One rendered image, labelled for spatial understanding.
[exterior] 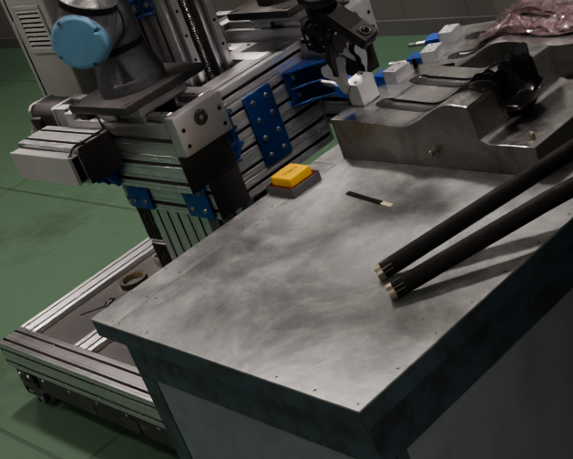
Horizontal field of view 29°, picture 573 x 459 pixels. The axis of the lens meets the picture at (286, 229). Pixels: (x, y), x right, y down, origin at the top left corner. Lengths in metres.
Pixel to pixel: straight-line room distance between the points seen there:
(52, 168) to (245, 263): 0.68
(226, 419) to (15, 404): 1.84
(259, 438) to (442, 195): 0.54
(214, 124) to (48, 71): 0.70
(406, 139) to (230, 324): 0.54
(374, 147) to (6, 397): 1.91
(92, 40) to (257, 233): 0.50
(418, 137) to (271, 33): 0.73
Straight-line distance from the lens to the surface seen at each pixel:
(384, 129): 2.16
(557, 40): 2.36
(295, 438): 1.75
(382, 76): 2.36
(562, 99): 2.10
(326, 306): 1.77
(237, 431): 1.90
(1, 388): 3.82
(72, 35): 2.22
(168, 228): 2.93
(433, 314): 1.66
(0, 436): 3.55
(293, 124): 2.65
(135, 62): 2.38
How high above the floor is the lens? 1.65
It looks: 24 degrees down
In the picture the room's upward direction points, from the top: 21 degrees counter-clockwise
